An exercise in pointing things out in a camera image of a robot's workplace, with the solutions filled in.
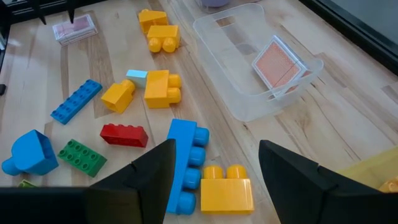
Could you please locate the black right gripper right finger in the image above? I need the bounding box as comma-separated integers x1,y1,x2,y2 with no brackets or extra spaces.
258,139,398,224

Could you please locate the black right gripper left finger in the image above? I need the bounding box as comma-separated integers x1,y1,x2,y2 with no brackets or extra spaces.
86,138,177,224

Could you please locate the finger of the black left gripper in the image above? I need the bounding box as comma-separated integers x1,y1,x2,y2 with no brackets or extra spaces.
66,0,78,25
29,0,48,26

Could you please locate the pink card deck box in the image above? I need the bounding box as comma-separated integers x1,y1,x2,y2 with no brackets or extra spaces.
52,13,99,47

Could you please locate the big blue four-stud block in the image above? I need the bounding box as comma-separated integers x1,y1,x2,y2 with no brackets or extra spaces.
165,118,210,216

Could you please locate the yellow wedge single-stud block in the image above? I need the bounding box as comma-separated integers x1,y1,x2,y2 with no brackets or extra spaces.
137,8,170,34

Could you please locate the small light cyan block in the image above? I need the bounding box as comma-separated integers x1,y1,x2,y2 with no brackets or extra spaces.
125,68,149,89

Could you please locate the orange-red card deck box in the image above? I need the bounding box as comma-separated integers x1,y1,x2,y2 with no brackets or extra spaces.
251,34,312,100

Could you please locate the red brick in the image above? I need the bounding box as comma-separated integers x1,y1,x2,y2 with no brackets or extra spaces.
99,123,149,149

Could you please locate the yellow translucent bin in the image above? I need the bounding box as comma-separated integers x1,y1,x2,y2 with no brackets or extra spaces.
336,145,398,194

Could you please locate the blue long flat brick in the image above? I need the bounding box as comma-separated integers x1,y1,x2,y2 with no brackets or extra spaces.
50,78,103,126

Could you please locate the lime green brick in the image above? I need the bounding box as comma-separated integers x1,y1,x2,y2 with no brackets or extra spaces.
17,179,39,189

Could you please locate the blue single-stud block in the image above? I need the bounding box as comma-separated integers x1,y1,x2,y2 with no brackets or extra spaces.
1,129,60,177

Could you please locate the clear plastic bin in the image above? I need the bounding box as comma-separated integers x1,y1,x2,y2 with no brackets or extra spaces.
192,2,325,123

